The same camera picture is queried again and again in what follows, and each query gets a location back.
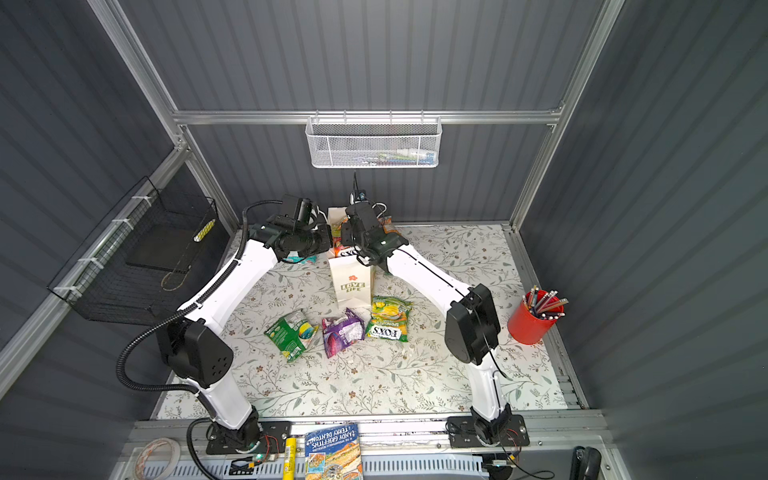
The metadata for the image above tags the green Fox's candy bag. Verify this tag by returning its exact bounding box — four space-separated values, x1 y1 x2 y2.
365 296 412 342

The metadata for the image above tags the white slotted cable duct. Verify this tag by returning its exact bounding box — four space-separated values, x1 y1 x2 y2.
143 454 489 479

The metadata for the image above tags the purple snack packet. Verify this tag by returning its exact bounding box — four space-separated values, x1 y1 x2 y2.
321 308 365 358

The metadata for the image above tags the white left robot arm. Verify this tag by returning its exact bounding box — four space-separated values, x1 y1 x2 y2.
116 195 331 452

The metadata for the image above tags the green snack packet left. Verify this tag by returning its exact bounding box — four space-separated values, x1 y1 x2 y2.
264 309 319 363

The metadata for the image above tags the white wire wall basket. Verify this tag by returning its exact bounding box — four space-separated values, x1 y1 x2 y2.
305 112 443 169

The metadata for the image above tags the black stapler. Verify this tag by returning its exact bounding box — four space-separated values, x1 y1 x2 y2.
569 446 602 480

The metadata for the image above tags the red pen cup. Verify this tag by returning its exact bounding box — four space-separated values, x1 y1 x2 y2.
507 285 569 345

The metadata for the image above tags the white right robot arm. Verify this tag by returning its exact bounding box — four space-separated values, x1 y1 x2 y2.
341 201 512 445

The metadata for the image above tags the yellow marker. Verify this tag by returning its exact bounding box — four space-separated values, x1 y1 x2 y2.
282 437 297 480

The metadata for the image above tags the teal snack packet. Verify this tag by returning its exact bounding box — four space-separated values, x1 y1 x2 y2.
281 255 318 265

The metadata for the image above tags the blue paperback book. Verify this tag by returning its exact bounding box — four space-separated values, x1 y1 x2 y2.
304 424 363 480

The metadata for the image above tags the orange snack packet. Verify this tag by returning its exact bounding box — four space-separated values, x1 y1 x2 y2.
380 216 399 233

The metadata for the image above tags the orange Fox's candy bag large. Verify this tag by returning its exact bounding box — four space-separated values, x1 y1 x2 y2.
331 219 345 250

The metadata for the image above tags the white paper bag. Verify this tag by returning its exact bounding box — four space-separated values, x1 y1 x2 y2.
327 207 374 310

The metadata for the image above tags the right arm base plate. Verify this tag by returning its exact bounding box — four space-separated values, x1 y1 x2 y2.
445 415 530 448

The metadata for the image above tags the black wire side basket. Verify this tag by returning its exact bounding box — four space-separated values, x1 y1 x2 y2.
48 170 229 326

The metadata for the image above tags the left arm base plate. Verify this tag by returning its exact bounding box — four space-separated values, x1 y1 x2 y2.
205 421 292 455

